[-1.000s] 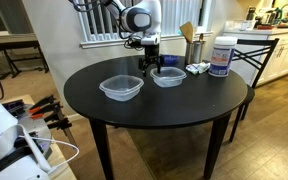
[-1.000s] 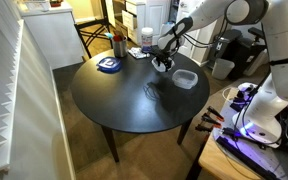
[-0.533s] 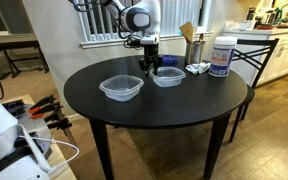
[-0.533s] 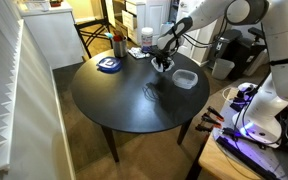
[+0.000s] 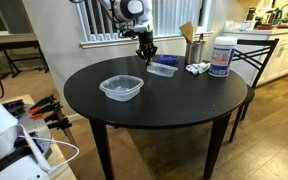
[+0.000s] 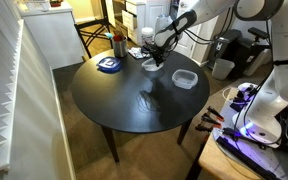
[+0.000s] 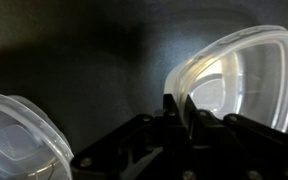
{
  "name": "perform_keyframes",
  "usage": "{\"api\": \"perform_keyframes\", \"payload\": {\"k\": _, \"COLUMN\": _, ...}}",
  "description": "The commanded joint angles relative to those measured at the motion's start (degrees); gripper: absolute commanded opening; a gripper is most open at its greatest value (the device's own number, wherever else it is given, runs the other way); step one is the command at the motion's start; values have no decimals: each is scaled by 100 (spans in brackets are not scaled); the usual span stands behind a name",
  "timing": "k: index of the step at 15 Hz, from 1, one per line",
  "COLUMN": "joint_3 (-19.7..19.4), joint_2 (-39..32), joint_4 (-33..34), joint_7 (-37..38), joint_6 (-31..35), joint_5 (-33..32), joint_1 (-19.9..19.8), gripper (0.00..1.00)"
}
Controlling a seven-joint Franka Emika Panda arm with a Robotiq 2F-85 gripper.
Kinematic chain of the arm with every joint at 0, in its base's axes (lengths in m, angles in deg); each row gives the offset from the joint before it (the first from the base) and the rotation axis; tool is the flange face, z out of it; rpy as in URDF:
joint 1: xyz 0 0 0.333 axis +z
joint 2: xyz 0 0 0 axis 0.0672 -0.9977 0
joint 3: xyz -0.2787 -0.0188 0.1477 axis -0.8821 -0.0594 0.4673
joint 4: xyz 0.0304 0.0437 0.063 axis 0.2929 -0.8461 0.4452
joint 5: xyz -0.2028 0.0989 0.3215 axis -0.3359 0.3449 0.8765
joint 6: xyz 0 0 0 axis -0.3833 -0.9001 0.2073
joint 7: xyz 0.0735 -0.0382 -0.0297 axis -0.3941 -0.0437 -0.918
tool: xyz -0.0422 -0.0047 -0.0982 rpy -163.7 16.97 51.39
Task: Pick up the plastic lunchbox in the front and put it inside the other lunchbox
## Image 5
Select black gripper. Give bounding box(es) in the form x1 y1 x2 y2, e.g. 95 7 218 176
135 31 159 67

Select clear plastic lunchbox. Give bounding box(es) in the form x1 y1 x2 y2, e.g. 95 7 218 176
99 74 145 102
146 61 179 78

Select blue plastic lid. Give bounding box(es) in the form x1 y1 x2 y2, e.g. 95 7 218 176
155 54 180 66

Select white window sill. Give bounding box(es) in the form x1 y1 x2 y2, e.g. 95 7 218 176
80 31 214 50

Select white vertical window blinds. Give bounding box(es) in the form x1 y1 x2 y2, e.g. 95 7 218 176
75 0 205 43

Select wooden spatula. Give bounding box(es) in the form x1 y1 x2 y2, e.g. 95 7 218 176
179 21 196 44

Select metal utensil cup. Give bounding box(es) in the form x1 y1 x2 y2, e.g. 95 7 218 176
184 40 205 65

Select crumpled white blue wrapper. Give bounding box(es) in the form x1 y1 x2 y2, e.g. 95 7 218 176
185 61 211 76

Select white wipes canister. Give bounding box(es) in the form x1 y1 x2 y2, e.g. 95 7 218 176
208 36 238 78

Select clear plastic tub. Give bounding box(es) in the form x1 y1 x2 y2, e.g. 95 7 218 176
224 19 257 32

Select black table leg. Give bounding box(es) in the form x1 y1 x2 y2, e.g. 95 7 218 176
89 118 115 180
202 113 233 180

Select black metal chair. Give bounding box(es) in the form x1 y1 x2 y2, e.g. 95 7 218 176
228 38 280 143

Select black orange bar clamp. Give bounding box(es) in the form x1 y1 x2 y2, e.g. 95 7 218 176
28 94 57 112
45 111 74 132
30 101 64 120

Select black folding stand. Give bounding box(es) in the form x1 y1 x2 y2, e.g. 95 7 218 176
0 33 50 80

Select chrome kitchen faucet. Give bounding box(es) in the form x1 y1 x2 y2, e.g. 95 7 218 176
278 3 288 18

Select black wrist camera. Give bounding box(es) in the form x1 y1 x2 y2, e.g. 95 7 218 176
118 28 140 39

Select white cable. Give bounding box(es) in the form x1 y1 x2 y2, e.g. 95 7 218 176
18 134 80 174

